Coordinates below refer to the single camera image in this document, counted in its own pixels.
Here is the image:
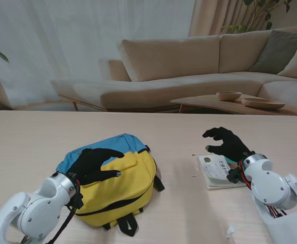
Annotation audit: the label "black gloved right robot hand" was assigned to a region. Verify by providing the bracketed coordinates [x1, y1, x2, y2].
[202, 127, 252, 163]

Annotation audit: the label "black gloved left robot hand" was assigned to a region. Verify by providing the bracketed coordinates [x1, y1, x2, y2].
[67, 148, 125, 186]

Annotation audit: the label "teal book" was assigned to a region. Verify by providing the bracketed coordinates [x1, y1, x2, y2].
[198, 154, 248, 191]

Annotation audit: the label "blue and yellow school backpack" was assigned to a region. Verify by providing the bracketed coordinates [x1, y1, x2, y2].
[56, 133, 166, 237]

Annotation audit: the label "small deep wooden bowl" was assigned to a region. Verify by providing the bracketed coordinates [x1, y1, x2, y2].
[216, 91, 243, 102]

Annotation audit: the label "wide shallow wooden bowl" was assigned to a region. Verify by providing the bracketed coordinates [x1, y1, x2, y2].
[241, 98, 286, 110]

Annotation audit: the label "wooden coffee table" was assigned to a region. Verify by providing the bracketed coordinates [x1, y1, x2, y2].
[170, 93, 297, 120]

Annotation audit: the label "beige sofa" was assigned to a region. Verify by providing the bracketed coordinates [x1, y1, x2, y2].
[51, 25, 297, 112]

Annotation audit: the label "grey sofa cushion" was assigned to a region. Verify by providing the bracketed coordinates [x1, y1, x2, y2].
[249, 29, 297, 74]

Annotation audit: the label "tall green leafy plant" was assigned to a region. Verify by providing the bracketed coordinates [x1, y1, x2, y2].
[220, 0, 293, 35]

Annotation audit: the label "beige curtain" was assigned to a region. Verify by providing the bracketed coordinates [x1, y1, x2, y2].
[188, 0, 275, 38]

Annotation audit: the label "white sheer curtain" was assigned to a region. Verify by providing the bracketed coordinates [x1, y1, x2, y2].
[0, 0, 197, 110]

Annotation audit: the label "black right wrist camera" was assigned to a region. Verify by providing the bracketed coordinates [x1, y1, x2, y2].
[226, 167, 243, 184]

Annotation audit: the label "right arm red black cables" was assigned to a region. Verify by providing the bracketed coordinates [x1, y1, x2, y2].
[237, 160, 253, 191]

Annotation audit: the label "arm red black cables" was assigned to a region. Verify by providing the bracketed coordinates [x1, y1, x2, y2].
[237, 160, 253, 191]
[46, 179, 85, 244]

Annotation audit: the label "left arm red black cables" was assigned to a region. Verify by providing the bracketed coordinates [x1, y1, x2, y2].
[46, 179, 85, 244]

